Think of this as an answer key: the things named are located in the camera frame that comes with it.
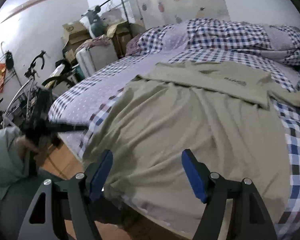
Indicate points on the white storage box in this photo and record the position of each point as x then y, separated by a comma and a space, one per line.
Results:
95, 57

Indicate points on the green plush toy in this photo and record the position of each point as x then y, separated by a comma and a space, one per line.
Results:
96, 25

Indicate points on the khaki t-shirt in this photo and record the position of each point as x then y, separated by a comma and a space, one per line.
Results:
177, 117

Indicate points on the bicycle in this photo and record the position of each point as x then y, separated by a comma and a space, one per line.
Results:
37, 59

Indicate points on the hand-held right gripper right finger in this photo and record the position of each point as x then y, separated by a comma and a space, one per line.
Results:
193, 177

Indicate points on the pineapple print wall cloth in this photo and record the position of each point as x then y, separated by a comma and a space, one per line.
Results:
185, 0

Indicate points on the brown cardboard box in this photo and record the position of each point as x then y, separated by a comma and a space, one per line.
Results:
120, 37

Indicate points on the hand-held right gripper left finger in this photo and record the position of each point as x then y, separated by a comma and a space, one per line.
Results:
101, 175

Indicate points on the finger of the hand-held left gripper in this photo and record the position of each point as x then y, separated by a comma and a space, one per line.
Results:
72, 128

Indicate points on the pink cloth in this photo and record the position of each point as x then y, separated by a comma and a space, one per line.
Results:
97, 42

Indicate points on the checkered dotted quilt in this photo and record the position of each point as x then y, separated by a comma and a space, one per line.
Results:
227, 35

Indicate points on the checkered bed sheet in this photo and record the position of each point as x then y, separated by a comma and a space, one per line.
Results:
90, 92

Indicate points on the person's left hand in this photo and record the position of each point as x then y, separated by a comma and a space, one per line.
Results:
27, 145

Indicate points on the pale cardboard box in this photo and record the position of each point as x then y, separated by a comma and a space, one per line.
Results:
73, 30

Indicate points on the black hanging bag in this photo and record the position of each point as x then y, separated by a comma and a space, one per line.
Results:
8, 60

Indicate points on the black metal clothes rack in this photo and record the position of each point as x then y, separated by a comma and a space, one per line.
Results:
123, 7

